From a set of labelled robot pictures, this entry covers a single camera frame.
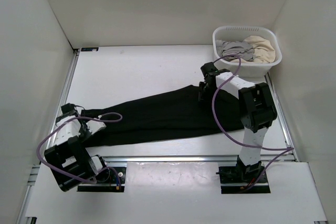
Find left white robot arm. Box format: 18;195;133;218
44;103;110;182

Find small dark label sticker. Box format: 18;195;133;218
81;47;99;52

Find grey garment in basket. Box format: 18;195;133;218
216;40;254;61

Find beige garment in basket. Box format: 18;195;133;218
241;36;276;63

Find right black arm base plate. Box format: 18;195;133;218
216;166;271;195

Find aluminium table frame rail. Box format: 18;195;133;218
15;48;329;224

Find white front cover board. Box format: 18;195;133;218
26;162;326;223

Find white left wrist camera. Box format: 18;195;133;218
87;120;106;134

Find black trousers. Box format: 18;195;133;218
81;85;244;156

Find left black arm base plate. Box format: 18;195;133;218
77;166;127;193

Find white plastic laundry basket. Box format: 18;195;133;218
212;26;282;78

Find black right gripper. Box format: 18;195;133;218
198;81;217;106

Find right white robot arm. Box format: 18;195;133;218
198;62;277;182

